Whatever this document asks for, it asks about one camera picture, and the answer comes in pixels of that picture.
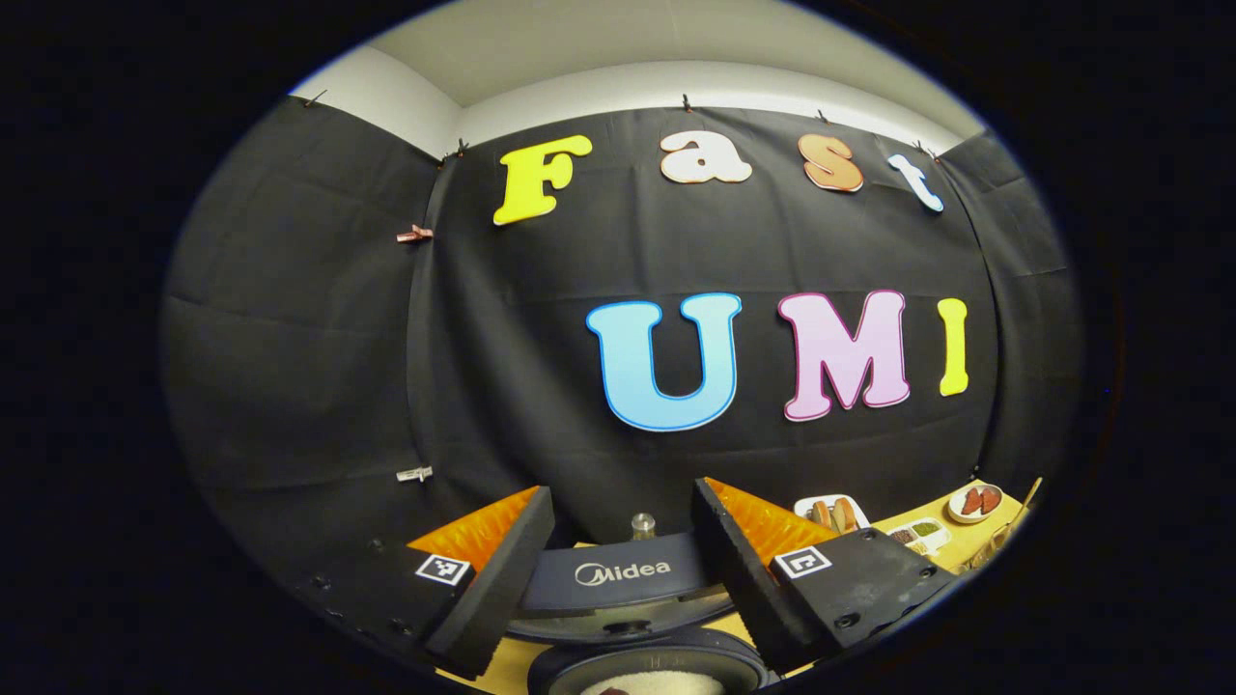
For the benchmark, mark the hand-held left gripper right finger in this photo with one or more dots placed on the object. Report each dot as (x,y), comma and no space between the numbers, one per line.
(739,579)

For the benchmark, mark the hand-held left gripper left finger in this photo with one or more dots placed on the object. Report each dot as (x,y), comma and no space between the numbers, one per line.
(507,579)

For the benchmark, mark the dark grey rice cooker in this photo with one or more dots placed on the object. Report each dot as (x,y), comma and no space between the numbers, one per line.
(618,591)

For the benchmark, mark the white rice heap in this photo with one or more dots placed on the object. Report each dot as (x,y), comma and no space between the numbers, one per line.
(652,685)

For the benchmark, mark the wooden spoon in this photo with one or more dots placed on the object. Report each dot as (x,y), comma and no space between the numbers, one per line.
(1031,494)

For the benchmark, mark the white toaster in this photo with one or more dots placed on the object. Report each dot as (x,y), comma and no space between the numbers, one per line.
(803,509)

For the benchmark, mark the toast bread slice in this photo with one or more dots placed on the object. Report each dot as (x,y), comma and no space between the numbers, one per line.
(844,514)
(823,514)

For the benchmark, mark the small glass bottle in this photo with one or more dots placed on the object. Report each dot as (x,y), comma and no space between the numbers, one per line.
(643,527)

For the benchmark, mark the silver cloth clip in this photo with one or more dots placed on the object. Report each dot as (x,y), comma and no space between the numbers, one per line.
(414,474)

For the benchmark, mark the white divided bean dish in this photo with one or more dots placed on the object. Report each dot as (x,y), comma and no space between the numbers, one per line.
(917,537)

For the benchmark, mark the white round plate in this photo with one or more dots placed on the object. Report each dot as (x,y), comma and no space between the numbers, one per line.
(956,510)

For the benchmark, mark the red meat slice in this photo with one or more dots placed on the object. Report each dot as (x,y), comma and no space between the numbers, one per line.
(970,501)
(990,499)

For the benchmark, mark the black backdrop cloth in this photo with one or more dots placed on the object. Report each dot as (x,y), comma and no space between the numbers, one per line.
(290,338)

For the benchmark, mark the pink cloth clip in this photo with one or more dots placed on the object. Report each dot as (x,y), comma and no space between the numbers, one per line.
(414,234)

